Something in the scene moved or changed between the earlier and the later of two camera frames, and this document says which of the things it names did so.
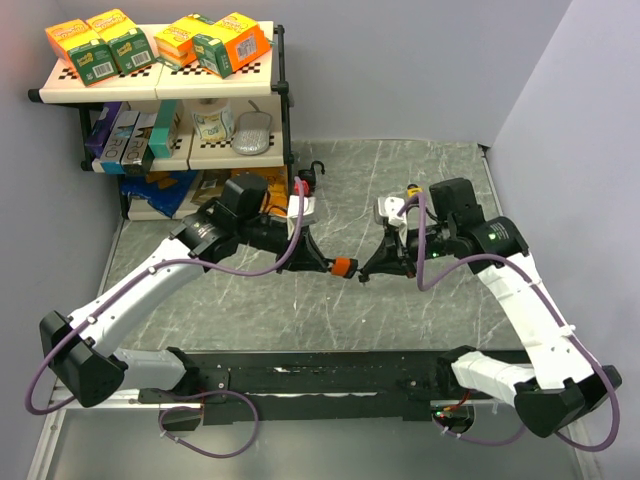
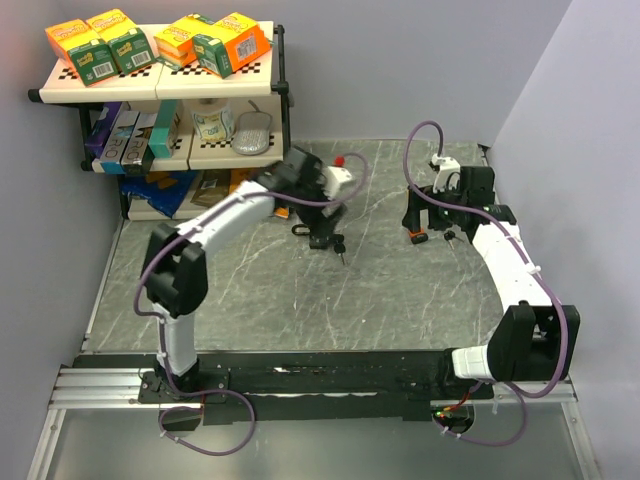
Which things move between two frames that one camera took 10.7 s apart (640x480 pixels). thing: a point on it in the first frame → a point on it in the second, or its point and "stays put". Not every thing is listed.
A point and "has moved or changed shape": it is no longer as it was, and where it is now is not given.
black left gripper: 299,252 → 321,225
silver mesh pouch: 252,133 stays put
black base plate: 304,387 stays put
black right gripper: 393,258 → 411,220
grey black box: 137,157 stays put
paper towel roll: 213,118 stays put
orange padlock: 344,266 has moved or changed shape
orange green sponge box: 228,43 stays put
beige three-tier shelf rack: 176,135 stays put
